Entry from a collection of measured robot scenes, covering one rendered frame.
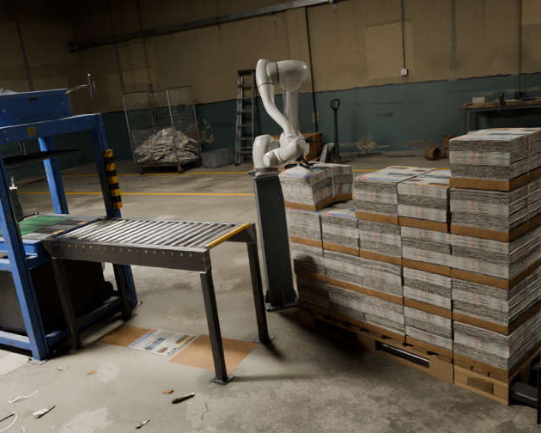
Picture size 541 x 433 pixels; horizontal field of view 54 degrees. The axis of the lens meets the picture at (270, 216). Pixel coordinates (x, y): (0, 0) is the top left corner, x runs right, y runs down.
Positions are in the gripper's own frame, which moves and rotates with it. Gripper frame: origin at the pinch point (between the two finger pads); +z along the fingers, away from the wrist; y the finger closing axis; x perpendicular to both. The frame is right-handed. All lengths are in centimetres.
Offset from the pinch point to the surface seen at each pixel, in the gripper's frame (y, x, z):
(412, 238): 41, 84, -17
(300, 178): 13.4, 6.6, -20.2
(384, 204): 24, 67, -18
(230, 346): 120, -26, -63
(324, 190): 22.6, 13.3, -7.3
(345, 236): 47, 38, -17
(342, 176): 16.5, 14.2, 9.2
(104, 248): 45, -66, -120
